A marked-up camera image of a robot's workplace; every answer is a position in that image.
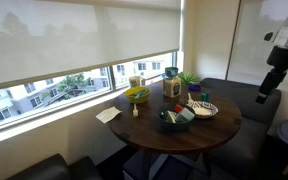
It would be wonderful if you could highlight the grey table pedestal base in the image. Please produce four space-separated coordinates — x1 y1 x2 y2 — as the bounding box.
122 149 215 180

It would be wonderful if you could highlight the white spoon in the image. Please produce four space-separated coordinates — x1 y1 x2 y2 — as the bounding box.
186 92 196 107

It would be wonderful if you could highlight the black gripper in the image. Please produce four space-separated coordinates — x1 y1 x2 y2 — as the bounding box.
255 45 288 104

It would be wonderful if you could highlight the yellow bowl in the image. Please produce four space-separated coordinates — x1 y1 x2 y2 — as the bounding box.
124 86 152 105

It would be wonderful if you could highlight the white paper sheet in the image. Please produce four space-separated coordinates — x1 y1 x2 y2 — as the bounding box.
95 106 123 125

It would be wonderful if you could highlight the grey sofa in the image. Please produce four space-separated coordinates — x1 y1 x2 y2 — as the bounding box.
198 77 283 180

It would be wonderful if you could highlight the dark blue bowl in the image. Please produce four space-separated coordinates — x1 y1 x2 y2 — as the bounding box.
156 102 197 132

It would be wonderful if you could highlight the white building outside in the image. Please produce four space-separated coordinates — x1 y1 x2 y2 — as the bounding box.
0 58 176 127

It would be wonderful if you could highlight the jar with teal lid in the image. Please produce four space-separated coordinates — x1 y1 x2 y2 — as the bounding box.
162 66 183 99

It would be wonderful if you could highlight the window frame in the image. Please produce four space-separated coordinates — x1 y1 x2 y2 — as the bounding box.
0 49 185 138

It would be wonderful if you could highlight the cream mug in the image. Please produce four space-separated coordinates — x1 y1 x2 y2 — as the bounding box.
128 75 147 89

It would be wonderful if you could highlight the grey blue block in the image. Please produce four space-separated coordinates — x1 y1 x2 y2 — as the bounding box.
175 107 196 123

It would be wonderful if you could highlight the small green plant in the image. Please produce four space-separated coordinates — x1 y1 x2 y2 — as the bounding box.
177 70 201 86

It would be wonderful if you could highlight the white green block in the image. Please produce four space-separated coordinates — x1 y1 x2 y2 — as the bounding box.
165 110 178 124

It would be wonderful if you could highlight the red block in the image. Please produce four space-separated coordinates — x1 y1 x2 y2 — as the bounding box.
173 104 185 114

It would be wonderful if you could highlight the small purple bowl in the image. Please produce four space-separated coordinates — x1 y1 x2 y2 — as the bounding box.
187 83 203 93

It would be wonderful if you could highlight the green tree outside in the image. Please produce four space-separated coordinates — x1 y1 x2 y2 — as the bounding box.
57 73 92 98

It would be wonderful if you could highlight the teal blue block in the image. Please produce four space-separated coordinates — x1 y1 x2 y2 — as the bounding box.
200 91 211 103

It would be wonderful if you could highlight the blue white patterned plate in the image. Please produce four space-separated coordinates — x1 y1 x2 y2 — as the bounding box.
186 99 219 120

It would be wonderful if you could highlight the white wall panel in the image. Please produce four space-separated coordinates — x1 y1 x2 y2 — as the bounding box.
226 0 288 86

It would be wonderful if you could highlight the white roller blind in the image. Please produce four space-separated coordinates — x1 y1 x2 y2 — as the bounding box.
0 0 182 92

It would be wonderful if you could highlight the teal object in yellow bowl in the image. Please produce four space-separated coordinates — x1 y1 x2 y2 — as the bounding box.
133 89 149 100

